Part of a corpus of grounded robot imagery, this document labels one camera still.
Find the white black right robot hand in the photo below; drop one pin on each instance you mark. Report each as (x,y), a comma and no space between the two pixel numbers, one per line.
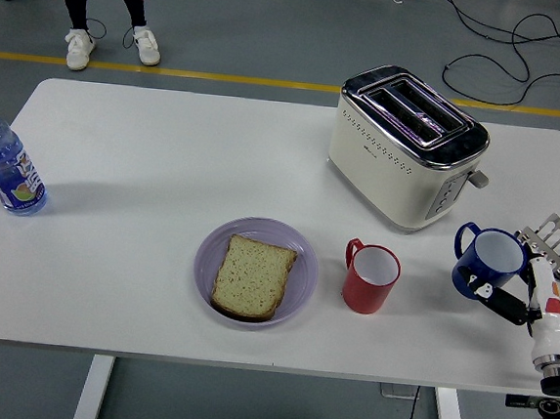
(551,331)

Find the blue enamel cup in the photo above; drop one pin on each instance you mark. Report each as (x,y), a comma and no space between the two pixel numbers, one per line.
(499,250)

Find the red enamel cup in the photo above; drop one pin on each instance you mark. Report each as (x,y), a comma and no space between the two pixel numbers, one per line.
(365,295)

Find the toast bread slice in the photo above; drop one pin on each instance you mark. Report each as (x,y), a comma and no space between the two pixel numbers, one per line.
(252,278)

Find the table height control panel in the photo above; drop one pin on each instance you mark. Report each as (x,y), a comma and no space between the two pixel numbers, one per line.
(520,401)

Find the cream chrome toaster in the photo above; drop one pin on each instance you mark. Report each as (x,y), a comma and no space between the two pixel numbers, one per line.
(385,179)

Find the lilac round plate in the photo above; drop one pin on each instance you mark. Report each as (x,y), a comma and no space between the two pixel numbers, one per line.
(305,270)

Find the person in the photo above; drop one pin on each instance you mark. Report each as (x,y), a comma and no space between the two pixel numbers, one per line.
(78,50)

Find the clear blue-capped drink bottle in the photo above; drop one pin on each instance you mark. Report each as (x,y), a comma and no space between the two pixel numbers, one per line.
(8,171)

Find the grey under-table bracket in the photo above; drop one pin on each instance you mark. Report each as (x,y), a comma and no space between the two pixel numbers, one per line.
(396,391)

